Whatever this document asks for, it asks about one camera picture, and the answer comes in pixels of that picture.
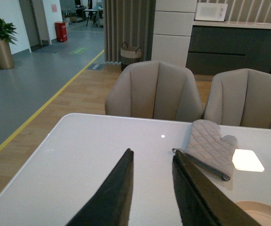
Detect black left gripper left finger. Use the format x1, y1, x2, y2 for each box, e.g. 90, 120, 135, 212
67, 148, 134, 226

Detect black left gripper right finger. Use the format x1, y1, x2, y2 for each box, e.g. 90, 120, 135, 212
172, 150, 260, 226

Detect grey quilted oven mitt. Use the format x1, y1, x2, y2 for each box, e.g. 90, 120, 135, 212
172, 119, 238, 181

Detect beige round plate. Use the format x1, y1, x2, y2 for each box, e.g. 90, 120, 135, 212
235, 201, 271, 226

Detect beige upholstered chair right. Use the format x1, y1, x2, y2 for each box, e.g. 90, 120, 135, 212
203, 68, 271, 129

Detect beige upholstered chair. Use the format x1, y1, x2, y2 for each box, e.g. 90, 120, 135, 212
105, 61, 204, 122
203, 68, 271, 129

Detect beige upholstered chair left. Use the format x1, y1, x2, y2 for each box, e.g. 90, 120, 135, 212
105, 61, 204, 122

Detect grey floor mat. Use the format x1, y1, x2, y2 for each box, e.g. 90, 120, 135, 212
86, 63, 105, 71

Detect dark grey kitchen cabinet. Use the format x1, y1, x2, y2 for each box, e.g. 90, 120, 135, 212
186, 22, 271, 75

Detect white tall cabinet column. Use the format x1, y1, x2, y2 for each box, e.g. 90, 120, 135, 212
151, 0, 197, 67

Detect beige pleated curtain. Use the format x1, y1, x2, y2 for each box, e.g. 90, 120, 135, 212
103, 0, 156, 62

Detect white microwave oven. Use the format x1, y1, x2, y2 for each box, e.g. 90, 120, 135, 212
194, 2, 228, 22

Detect potted green plant gold pot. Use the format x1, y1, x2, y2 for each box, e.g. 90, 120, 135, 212
0, 18, 17, 69

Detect woven laundry basket with handles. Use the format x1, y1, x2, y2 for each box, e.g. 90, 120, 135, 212
120, 42, 143, 71

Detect pink wall notice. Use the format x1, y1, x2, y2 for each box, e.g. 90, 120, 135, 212
51, 4, 57, 13

